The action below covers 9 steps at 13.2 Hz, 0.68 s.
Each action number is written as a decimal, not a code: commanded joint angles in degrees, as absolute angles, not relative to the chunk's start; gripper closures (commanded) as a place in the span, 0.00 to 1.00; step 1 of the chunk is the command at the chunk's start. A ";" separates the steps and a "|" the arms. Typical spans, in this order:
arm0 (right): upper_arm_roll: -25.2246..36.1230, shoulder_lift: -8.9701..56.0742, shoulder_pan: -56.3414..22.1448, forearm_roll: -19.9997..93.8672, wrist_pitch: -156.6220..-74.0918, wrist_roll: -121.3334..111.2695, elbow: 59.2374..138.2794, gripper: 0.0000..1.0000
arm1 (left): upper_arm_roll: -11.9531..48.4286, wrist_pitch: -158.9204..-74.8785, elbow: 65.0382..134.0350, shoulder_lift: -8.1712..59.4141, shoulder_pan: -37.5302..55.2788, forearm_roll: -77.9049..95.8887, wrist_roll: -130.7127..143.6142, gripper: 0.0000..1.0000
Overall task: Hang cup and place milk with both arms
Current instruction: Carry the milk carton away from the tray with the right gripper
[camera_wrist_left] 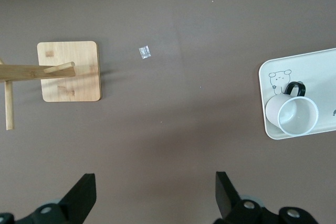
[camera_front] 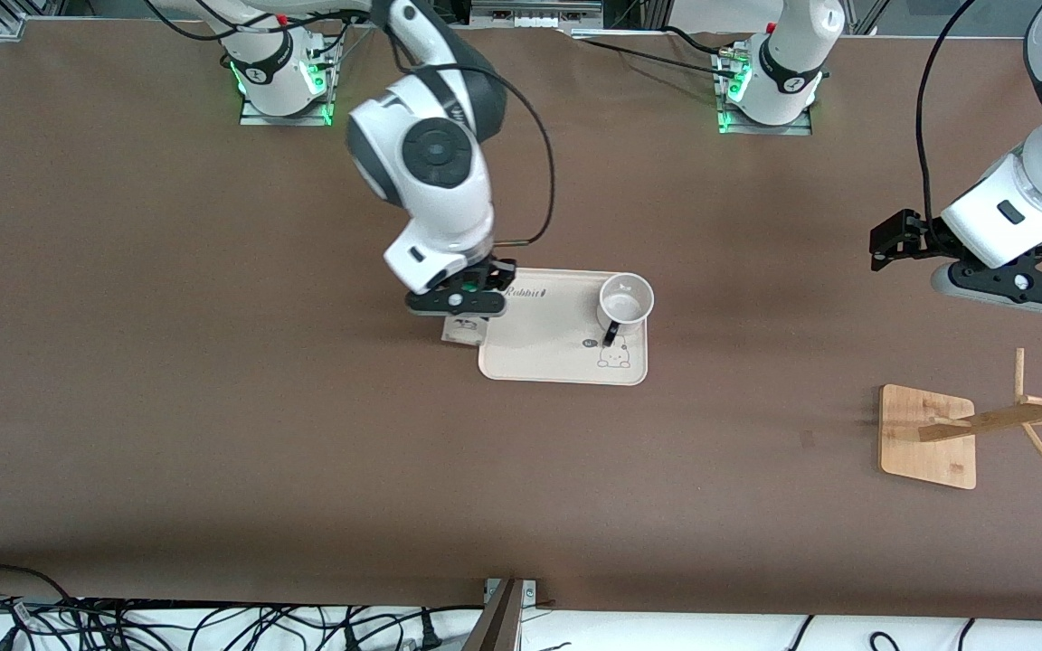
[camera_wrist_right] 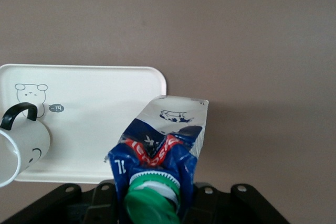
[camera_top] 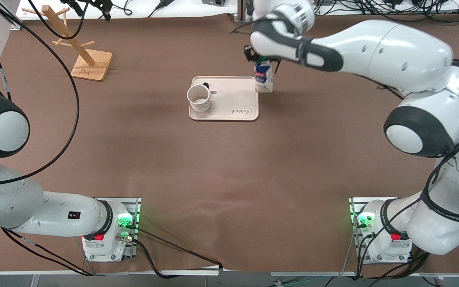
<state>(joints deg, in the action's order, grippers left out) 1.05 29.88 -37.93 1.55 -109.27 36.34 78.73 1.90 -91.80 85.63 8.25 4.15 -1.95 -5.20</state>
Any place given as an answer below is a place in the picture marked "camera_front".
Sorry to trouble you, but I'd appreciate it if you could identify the grey device box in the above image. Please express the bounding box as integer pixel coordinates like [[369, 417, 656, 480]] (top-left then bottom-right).
[[469, 0, 604, 28]]

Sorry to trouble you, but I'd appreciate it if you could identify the grey metal post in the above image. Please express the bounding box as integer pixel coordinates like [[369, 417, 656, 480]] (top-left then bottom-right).
[[462, 579, 526, 651]]

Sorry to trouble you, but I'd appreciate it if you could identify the black cable with white tag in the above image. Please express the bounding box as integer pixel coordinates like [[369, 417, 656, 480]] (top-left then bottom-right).
[[0, 597, 43, 651]]

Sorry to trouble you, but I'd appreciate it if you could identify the white smiley cup black handle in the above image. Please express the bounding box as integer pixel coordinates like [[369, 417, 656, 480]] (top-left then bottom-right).
[[595, 272, 656, 348]]

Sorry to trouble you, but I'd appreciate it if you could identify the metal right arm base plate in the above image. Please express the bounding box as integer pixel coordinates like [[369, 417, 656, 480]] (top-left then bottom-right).
[[239, 36, 335, 127]]

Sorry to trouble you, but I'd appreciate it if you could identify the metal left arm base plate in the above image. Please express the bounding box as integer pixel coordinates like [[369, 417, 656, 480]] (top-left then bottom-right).
[[715, 50, 814, 137]]

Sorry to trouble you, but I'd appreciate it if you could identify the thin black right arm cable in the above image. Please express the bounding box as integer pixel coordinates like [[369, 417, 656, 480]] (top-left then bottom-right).
[[143, 0, 255, 42]]

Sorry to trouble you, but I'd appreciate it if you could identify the black cable with plug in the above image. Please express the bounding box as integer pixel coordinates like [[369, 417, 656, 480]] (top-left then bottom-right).
[[412, 610, 446, 651]]

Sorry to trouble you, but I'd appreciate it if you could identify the short black table cable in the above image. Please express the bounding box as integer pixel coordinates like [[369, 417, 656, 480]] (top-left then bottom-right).
[[661, 25, 739, 60]]

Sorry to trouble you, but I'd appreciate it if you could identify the wooden cup rack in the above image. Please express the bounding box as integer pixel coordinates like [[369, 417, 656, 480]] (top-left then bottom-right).
[[878, 348, 1042, 491]]

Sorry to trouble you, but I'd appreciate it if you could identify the black looped cable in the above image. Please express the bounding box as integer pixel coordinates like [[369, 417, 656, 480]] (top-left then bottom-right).
[[0, 565, 81, 609]]

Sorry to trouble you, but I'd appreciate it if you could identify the blue white milk carton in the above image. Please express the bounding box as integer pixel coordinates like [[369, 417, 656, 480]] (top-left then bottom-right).
[[441, 315, 489, 347]]

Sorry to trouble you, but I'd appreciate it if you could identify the black base cable bundle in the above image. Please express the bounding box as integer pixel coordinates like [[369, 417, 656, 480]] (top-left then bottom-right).
[[304, 0, 377, 69]]

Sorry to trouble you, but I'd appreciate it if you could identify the cream rabbit print tray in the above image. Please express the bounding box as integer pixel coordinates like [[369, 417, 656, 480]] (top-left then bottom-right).
[[478, 268, 649, 388]]

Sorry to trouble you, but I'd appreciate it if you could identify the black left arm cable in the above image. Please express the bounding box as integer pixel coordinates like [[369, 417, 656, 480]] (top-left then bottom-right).
[[915, 0, 979, 238]]

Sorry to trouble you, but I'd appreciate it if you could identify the brown table cover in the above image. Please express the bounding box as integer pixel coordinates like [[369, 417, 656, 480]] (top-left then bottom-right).
[[0, 20, 1042, 625]]

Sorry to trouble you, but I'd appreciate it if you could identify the long black table cable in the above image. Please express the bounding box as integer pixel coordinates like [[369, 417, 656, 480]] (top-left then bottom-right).
[[566, 34, 744, 78]]

